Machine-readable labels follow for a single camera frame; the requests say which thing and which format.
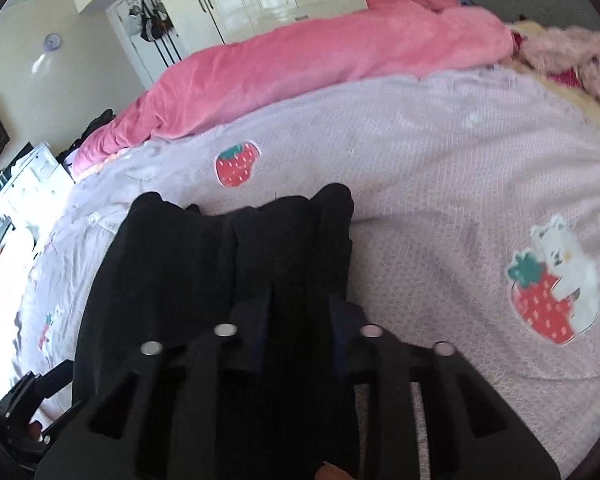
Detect white drawer cabinet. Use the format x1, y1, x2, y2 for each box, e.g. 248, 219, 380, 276
0, 141, 74, 222

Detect fluffy yellow blanket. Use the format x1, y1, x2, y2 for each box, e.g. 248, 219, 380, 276
504, 19, 600, 147

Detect black pants with orange cuffs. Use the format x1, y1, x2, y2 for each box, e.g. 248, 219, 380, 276
72, 183, 367, 480

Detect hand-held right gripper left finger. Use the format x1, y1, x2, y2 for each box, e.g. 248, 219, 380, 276
35, 295, 272, 480

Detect pile of dark clothes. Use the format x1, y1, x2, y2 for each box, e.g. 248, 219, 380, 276
55, 109, 119, 162

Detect lilac printed bedspread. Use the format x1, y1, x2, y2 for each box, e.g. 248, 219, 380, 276
0, 67, 600, 480

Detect pink fleece blanket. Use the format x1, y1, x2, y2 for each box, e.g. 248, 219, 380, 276
70, 0, 517, 181

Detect white door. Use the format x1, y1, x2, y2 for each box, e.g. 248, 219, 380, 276
105, 0, 192, 89

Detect fluffy pink garment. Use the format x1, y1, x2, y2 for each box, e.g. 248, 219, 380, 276
519, 25, 600, 122

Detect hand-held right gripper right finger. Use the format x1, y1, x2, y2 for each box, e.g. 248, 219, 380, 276
329, 297, 562, 480

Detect hanging black bags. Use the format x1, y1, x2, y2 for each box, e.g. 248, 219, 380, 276
127, 0, 177, 67

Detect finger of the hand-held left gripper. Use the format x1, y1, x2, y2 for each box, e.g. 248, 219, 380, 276
32, 359, 76, 401

